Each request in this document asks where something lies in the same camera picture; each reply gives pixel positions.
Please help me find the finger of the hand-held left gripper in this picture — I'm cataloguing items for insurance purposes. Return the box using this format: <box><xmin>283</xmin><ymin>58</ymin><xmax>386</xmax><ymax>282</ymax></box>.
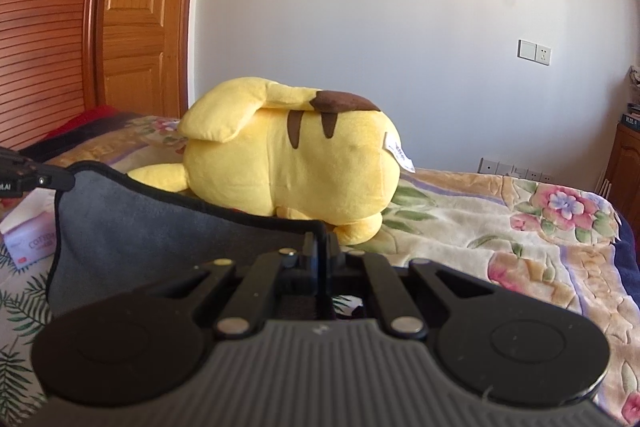
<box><xmin>0</xmin><ymin>146</ymin><xmax>77</xmax><ymax>194</ymax></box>

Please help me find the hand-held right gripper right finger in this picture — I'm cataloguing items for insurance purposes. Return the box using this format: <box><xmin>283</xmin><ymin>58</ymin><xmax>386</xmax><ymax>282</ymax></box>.
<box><xmin>321</xmin><ymin>227</ymin><xmax>502</xmax><ymax>339</ymax></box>

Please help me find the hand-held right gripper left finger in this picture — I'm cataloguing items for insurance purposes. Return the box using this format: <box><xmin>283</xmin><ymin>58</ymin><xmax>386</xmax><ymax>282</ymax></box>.
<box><xmin>149</xmin><ymin>231</ymin><xmax>322</xmax><ymax>339</ymax></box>

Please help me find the grey towel with black edge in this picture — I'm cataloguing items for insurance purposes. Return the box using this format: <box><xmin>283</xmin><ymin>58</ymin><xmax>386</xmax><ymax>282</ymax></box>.
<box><xmin>49</xmin><ymin>161</ymin><xmax>332</xmax><ymax>321</ymax></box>

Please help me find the white tissue box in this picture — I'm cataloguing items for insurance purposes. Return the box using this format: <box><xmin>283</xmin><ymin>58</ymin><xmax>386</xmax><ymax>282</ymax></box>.
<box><xmin>0</xmin><ymin>202</ymin><xmax>57</xmax><ymax>271</ymax></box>

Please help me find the red cloth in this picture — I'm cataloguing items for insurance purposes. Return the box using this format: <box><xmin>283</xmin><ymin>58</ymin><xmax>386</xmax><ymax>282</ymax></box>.
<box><xmin>44</xmin><ymin>105</ymin><xmax>123</xmax><ymax>142</ymax></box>

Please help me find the yellow plush toy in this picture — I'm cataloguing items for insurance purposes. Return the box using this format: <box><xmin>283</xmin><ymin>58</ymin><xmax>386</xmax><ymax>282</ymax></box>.
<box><xmin>127</xmin><ymin>77</ymin><xmax>417</xmax><ymax>244</ymax></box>

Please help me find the leaf print bed sheet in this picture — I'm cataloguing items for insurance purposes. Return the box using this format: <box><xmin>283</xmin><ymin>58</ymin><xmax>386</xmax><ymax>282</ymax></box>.
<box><xmin>0</xmin><ymin>232</ymin><xmax>62</xmax><ymax>414</ymax></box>

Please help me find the louvered wooden wardrobe door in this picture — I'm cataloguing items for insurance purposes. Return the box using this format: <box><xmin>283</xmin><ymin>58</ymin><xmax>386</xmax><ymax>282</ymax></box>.
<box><xmin>0</xmin><ymin>0</ymin><xmax>115</xmax><ymax>154</ymax></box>

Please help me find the floral blanket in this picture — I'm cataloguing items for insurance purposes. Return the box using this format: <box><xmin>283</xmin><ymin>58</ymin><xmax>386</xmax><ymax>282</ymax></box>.
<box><xmin>20</xmin><ymin>109</ymin><xmax>640</xmax><ymax>426</ymax></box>

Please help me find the panelled wooden door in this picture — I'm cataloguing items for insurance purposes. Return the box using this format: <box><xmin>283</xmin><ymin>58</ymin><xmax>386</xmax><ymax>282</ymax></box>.
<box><xmin>100</xmin><ymin>0</ymin><xmax>205</xmax><ymax>120</ymax></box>

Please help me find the dark blue bedding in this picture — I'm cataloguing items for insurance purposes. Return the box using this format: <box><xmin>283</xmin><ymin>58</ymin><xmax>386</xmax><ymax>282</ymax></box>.
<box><xmin>614</xmin><ymin>206</ymin><xmax>640</xmax><ymax>270</ymax></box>

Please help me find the wooden cabinet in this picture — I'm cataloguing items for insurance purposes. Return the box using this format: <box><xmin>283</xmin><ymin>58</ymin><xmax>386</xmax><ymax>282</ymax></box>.
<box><xmin>597</xmin><ymin>122</ymin><xmax>640</xmax><ymax>220</ymax></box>

